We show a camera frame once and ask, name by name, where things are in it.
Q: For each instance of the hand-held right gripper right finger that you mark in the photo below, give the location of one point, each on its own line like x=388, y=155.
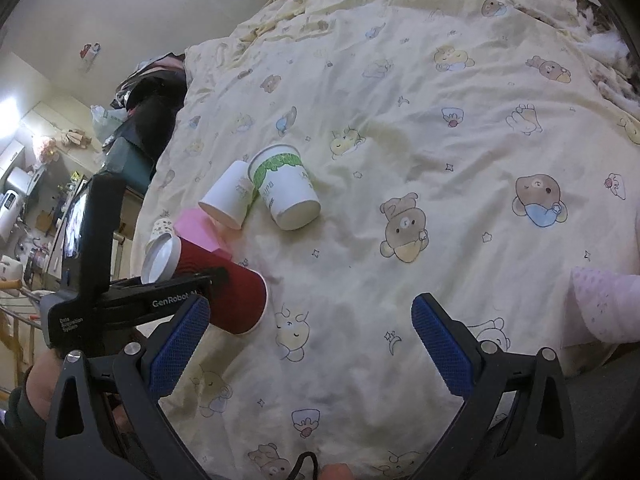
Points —
x=442, y=345

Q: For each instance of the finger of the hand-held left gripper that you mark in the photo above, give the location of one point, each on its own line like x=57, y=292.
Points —
x=214, y=278

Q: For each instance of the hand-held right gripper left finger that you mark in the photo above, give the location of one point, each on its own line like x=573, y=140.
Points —
x=180, y=345

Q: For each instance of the red ribbed paper cup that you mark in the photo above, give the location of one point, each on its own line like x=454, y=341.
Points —
x=240, y=302

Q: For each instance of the person's left forearm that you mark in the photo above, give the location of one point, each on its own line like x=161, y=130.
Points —
x=20, y=425

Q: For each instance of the pink paper cup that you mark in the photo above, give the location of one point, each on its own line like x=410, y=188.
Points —
x=197, y=230

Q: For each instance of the small patterned paper cup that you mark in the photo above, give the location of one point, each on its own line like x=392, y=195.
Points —
x=161, y=230

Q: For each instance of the plain white paper cup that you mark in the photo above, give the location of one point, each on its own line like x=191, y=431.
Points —
x=227, y=192

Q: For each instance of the white cup with green print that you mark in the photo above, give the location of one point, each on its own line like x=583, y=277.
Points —
x=285, y=190

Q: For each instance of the person's left hand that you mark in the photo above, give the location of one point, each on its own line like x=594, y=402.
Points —
x=42, y=380

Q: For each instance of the teal box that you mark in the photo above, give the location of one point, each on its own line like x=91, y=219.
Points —
x=127, y=162

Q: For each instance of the white appliance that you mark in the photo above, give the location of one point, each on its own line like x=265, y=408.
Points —
x=15, y=192

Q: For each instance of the clear plastic bag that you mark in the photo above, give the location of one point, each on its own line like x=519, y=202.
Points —
x=105, y=120

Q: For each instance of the pile of dark clothes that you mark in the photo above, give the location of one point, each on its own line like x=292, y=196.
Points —
x=152, y=100

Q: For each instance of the yellow bear printed blanket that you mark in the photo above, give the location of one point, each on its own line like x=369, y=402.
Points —
x=425, y=125

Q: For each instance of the white brown cat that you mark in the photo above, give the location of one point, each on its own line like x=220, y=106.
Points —
x=602, y=42

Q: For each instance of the wall sticker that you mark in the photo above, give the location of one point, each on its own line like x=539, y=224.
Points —
x=90, y=52

